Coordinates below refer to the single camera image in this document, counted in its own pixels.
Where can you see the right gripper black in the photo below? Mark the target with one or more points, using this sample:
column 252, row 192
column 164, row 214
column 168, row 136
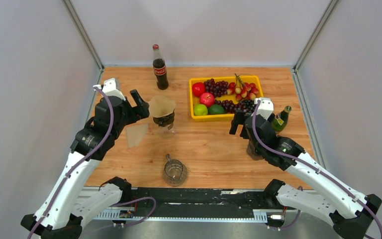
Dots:
column 238, row 119

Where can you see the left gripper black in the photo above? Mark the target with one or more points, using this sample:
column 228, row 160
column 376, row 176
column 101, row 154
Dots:
column 138, row 112

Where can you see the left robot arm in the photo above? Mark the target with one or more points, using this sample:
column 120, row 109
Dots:
column 60, row 217

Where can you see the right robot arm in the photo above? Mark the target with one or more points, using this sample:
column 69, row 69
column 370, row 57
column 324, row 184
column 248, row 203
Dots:
column 349, row 212

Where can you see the grey transparent coffee dripper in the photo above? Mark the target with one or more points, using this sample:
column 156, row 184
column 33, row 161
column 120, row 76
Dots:
column 253, row 155

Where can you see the dark grape bunch near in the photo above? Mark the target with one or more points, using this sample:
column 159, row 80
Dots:
column 230, row 107

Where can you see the dark green lime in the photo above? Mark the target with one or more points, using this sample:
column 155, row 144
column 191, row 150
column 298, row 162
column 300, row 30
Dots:
column 216, row 110

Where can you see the clear glass carafe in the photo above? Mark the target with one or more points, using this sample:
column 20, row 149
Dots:
column 166, row 132

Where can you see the red grape bunch far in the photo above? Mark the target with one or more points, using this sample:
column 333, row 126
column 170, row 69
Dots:
column 216, row 88

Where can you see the red apple near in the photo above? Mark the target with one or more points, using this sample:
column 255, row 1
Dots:
column 207, row 99

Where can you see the red apple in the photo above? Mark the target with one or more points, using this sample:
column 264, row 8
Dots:
column 207, row 99
column 198, row 89

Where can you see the light green apple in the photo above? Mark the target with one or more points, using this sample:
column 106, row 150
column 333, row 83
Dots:
column 200, row 110

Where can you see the green glass bottle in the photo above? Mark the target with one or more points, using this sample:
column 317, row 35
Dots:
column 281, row 119

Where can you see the yellow plastic fruit tray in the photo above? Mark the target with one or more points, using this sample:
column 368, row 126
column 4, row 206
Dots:
column 195, row 100

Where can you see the cola glass bottle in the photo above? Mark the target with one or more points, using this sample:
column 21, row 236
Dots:
column 159, row 68

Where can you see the red apple far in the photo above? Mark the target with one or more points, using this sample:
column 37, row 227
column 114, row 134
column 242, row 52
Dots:
column 198, row 89

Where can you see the ribbed glass mug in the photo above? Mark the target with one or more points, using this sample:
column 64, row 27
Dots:
column 174, row 173

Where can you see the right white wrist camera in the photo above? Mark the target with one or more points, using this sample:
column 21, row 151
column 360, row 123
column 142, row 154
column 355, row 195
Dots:
column 264, row 107

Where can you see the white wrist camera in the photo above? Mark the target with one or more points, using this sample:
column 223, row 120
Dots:
column 264, row 107
column 111, row 87

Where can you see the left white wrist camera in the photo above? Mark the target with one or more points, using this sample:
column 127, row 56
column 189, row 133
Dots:
column 111, row 87

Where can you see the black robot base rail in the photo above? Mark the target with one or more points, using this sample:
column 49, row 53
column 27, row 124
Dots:
column 198, row 205

